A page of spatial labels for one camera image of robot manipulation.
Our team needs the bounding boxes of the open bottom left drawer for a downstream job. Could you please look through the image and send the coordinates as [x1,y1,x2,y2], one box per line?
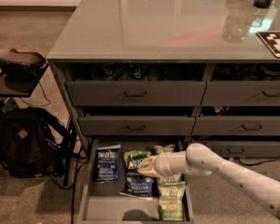
[77,138,194,224]

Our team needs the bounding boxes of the rear green Kettle chip bag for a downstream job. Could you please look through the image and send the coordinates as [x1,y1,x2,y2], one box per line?
[154,144,175,155]

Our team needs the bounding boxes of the green kettle chip bag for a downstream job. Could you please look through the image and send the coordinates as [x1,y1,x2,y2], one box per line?
[158,181,186,221]
[157,174,182,185]
[154,144,175,155]

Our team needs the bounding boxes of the checkered marker board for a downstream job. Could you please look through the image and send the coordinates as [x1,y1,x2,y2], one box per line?
[257,31,280,58]

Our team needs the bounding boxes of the bottom right drawer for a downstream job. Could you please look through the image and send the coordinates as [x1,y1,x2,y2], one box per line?
[181,136,280,158]

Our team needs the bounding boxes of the top right drawer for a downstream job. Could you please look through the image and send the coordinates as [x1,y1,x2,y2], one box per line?
[202,63,280,106]

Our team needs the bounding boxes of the blue kettle chip bag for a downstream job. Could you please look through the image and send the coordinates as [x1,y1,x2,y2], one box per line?
[121,169,153,197]
[93,145,120,183]

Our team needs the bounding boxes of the black backpack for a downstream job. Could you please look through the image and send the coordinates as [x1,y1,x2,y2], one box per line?
[0,107,70,178]

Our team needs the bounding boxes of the grey cabinet counter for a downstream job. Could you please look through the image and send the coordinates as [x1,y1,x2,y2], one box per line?
[49,0,280,152]

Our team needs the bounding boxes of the black floor cable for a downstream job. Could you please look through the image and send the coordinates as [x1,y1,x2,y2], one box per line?
[232,156,280,167]

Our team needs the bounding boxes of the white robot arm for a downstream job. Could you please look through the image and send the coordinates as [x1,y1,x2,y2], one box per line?
[137,143,280,220]

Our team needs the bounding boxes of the middle left drawer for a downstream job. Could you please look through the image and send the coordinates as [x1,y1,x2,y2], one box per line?
[77,107,195,136]

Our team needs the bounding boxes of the top left drawer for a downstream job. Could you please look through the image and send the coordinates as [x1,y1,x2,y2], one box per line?
[64,63,205,106]

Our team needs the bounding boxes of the middle right drawer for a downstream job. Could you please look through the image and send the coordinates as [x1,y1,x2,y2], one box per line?
[192,106,280,136]

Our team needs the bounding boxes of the front green Kettle chip bag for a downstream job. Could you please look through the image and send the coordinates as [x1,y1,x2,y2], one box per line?
[158,181,186,221]

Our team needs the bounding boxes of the green Dang snack bag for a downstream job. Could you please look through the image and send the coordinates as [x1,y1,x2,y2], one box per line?
[123,150,151,172]

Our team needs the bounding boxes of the black device on side table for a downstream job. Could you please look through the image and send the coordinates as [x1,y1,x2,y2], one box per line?
[0,49,46,79]

